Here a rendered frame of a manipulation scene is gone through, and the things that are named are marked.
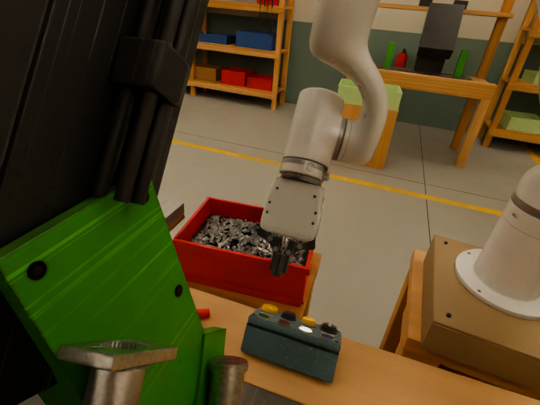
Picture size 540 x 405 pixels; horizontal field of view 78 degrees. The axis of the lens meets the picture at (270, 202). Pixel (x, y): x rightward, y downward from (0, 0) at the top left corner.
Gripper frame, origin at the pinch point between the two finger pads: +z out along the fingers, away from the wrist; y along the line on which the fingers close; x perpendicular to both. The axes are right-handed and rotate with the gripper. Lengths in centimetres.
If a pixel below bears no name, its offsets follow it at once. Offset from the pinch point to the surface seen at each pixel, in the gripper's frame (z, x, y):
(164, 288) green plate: 0.7, 33.8, 2.8
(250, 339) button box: 12.0, 5.2, 0.7
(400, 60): -283, -419, -27
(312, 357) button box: 11.6, 5.2, -9.3
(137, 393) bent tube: 4.9, 40.5, -0.7
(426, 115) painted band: -231, -472, -85
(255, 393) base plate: 17.8, 8.6, -2.7
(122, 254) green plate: -1.9, 38.5, 4.1
